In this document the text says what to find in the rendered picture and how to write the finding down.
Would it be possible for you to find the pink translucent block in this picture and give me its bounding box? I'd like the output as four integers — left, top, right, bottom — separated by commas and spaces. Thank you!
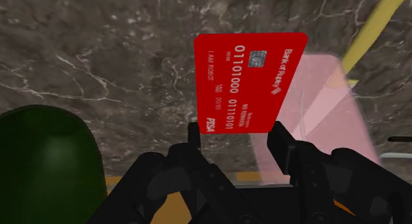
250, 54, 382, 186

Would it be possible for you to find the red bank card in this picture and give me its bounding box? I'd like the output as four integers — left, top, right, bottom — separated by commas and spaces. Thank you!
193, 32, 309, 135

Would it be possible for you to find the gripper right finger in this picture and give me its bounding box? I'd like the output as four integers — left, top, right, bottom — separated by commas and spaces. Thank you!
266, 120, 412, 224

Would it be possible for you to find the yellow curved strip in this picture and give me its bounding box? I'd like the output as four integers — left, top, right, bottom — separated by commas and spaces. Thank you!
341, 0, 410, 74

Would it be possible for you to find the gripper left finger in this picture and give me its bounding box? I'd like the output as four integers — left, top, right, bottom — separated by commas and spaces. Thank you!
86, 122, 258, 224

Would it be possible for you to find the pale thin rod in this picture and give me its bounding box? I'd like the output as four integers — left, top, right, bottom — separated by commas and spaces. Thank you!
380, 152, 412, 161

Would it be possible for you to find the dark green rounded vase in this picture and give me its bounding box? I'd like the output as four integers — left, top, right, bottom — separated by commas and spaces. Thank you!
0, 104, 108, 224

